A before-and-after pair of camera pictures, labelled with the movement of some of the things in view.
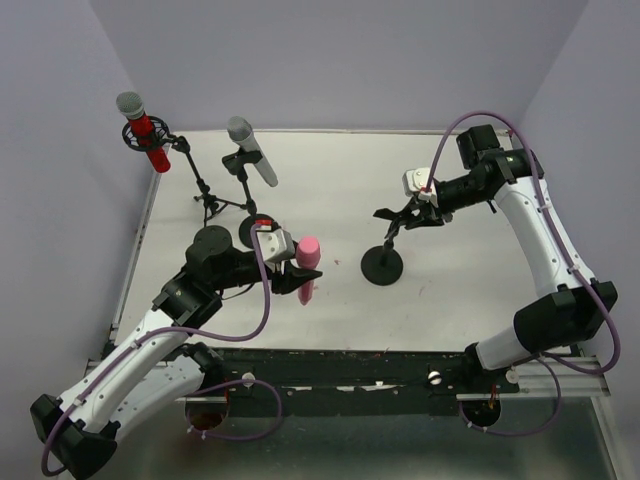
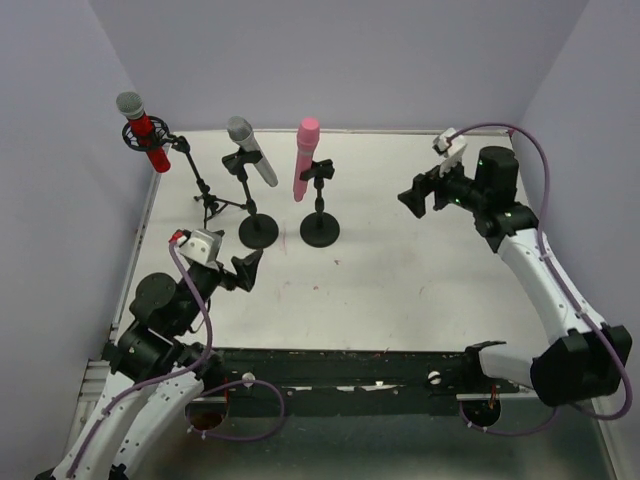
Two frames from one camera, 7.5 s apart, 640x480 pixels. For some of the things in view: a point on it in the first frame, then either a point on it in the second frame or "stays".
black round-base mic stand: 235,162 stays
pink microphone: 308,256 -> 307,145
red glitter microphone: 131,105 stays
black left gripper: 279,275 -> 232,276
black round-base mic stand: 383,265 -> 319,229
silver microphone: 240,130 stays
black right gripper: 423,211 -> 435,187
